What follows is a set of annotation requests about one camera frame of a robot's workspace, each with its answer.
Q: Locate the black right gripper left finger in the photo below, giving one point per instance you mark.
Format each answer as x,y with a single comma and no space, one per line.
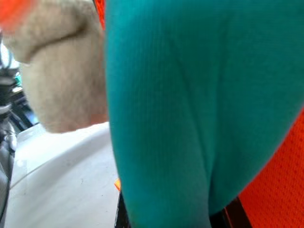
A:
122,213

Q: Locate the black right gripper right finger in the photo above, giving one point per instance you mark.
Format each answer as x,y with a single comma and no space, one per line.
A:
228,218

